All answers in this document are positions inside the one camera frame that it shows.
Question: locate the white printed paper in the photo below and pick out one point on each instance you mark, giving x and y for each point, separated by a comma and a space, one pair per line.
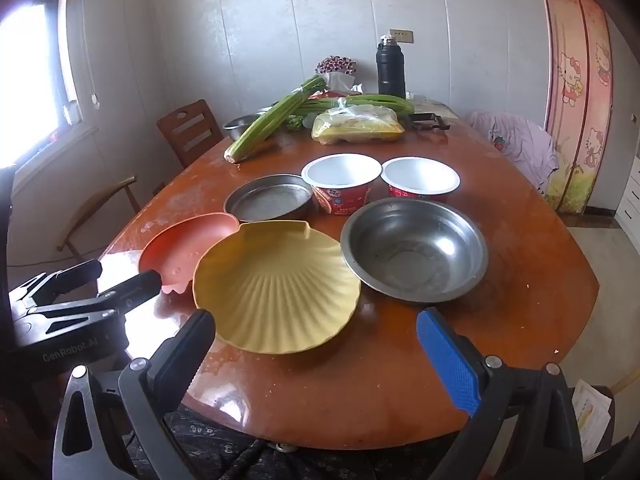
592, 410

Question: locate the brown wooden slatted chair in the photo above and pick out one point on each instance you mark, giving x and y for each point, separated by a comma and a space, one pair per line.
192, 130

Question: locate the pink cloth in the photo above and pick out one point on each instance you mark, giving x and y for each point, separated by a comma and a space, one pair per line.
515, 145

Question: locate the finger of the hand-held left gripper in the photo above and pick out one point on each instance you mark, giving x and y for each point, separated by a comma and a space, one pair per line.
135, 287
75, 275

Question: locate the light wooden armchair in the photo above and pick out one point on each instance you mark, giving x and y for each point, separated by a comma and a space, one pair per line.
100, 200

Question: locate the round steel tray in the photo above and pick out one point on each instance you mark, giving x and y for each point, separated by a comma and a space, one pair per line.
270, 200

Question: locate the plastic bag with yellow food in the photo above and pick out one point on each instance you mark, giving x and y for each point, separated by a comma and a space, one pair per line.
355, 127

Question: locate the pink cartoon printed curtain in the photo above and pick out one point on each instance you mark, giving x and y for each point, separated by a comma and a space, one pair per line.
575, 85

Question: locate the round white wall hook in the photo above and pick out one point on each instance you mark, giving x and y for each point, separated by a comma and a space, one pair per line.
94, 99

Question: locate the salmon pink plate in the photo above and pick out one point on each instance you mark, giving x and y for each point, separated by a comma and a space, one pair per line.
185, 245

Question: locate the brass wall socket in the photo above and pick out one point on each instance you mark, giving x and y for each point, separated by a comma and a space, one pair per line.
402, 36

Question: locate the black thermos flask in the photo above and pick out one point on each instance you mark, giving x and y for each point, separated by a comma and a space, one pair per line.
391, 70

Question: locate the red paper noodle bowl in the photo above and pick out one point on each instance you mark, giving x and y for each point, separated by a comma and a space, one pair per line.
420, 175
340, 172

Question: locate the window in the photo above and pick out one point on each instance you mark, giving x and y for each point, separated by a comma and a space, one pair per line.
25, 85

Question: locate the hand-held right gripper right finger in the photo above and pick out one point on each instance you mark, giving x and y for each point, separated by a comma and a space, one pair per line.
447, 360

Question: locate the small white container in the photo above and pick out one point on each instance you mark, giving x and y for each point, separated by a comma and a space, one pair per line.
71, 115

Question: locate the long thin celery bunch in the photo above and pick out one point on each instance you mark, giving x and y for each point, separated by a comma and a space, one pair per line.
370, 102

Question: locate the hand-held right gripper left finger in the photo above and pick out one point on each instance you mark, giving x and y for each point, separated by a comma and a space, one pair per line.
187, 345

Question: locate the red white decorative bouquet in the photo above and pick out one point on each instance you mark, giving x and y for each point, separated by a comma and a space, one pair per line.
335, 65

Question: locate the black kitchen tool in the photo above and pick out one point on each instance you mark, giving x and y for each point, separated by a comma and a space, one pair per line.
430, 120

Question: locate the yellow shell-shaped plate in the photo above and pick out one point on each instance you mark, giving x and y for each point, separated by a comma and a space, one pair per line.
280, 285

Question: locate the white cabinet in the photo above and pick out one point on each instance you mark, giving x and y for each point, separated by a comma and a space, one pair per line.
630, 200

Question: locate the dark patterned clothing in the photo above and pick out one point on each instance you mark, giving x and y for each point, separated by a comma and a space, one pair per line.
225, 450

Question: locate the large steel bowl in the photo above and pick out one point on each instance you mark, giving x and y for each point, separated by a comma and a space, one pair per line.
415, 250

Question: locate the small steel bowl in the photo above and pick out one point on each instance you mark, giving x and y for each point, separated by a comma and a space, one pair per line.
237, 125

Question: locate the red packet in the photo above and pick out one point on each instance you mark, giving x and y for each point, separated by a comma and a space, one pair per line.
340, 93

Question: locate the thick celery bunch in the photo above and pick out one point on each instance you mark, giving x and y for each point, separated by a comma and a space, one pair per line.
265, 125

